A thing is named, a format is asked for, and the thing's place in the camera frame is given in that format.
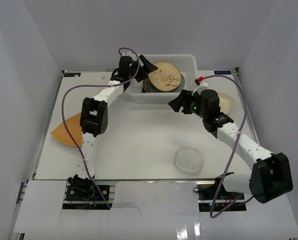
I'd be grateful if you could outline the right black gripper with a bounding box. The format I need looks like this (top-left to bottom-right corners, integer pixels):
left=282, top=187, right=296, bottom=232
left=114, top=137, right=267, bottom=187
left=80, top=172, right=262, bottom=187
left=168, top=90, right=207, bottom=120

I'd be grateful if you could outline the teal round plate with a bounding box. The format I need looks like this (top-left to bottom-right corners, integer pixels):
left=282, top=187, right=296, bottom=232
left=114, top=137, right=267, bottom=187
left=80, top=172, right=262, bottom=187
left=147, top=75, right=185, bottom=93

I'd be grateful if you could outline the beige bird painted plate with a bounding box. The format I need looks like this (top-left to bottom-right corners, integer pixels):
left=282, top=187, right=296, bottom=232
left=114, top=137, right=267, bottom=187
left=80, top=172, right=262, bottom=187
left=148, top=61, right=181, bottom=92

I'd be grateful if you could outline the cream panda dish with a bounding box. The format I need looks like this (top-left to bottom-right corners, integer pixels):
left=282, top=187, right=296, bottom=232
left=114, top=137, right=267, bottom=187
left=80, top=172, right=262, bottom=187
left=217, top=92, right=234, bottom=115

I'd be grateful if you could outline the clear glass plate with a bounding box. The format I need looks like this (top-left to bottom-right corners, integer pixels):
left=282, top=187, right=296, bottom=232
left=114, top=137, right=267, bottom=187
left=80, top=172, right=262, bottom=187
left=174, top=145, right=205, bottom=175

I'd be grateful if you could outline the orange woven fan plate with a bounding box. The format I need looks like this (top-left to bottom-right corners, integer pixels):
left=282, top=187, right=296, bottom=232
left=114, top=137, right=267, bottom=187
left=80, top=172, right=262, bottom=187
left=51, top=113, right=83, bottom=147

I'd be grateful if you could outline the floral round bowl plate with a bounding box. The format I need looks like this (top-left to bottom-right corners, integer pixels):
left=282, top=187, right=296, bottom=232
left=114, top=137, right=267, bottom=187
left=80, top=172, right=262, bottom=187
left=142, top=78, right=149, bottom=93

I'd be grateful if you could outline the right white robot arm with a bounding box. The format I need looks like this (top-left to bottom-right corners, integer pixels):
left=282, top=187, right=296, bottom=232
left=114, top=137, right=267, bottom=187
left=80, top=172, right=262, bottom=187
left=168, top=89, right=293, bottom=204

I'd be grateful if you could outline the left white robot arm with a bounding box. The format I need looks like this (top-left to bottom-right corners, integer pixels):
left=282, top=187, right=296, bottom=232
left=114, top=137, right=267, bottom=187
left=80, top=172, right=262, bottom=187
left=69, top=55, right=158, bottom=184

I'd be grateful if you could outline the white plastic bin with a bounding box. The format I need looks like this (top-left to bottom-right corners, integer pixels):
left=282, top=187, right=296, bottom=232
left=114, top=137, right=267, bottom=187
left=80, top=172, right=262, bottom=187
left=126, top=54, right=198, bottom=104

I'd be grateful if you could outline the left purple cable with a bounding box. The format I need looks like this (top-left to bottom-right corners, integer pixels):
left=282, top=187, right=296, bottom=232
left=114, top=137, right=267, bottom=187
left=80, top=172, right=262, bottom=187
left=62, top=46, right=141, bottom=210

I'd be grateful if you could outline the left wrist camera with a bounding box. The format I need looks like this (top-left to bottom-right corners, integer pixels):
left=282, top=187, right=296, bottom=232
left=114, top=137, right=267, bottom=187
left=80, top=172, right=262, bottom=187
left=124, top=50, right=136, bottom=58

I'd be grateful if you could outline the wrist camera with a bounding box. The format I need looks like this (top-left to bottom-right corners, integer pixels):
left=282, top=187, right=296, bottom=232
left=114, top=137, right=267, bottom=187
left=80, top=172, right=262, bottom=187
left=124, top=50, right=136, bottom=58
left=192, top=76, right=209, bottom=94

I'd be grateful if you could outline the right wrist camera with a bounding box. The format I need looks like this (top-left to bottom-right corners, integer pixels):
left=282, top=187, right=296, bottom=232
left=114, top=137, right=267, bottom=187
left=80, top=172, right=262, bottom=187
left=192, top=76, right=209, bottom=94

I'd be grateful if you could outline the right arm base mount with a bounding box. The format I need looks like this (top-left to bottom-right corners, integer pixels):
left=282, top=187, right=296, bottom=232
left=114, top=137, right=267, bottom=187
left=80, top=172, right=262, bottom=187
left=193, top=184, right=246, bottom=213

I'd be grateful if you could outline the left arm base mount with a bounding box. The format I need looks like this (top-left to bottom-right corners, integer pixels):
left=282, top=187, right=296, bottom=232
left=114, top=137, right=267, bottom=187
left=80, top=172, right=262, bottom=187
left=62, top=176, right=115, bottom=210

